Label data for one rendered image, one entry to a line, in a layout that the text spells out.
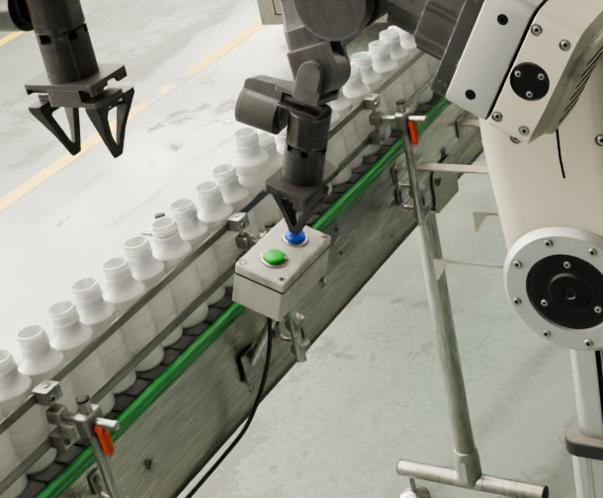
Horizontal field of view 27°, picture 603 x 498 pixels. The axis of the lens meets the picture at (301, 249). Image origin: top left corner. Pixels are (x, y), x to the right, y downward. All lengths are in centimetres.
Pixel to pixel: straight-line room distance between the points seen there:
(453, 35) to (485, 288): 270
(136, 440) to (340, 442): 156
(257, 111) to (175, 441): 48
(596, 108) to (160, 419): 80
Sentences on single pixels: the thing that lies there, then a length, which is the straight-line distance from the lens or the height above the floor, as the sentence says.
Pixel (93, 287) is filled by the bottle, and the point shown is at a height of 116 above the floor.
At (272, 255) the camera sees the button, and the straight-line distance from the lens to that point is 172.
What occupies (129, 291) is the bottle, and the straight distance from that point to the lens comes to 171.
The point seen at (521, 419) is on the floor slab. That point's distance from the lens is 320.
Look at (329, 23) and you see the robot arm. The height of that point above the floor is 156.
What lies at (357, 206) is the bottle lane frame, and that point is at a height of 97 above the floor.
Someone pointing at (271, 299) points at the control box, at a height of 107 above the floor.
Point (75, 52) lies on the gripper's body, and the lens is 139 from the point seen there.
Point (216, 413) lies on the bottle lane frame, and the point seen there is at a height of 88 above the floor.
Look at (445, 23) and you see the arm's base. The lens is 110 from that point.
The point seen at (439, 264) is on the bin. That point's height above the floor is 72.
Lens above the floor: 190
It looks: 27 degrees down
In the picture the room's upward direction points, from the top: 13 degrees counter-clockwise
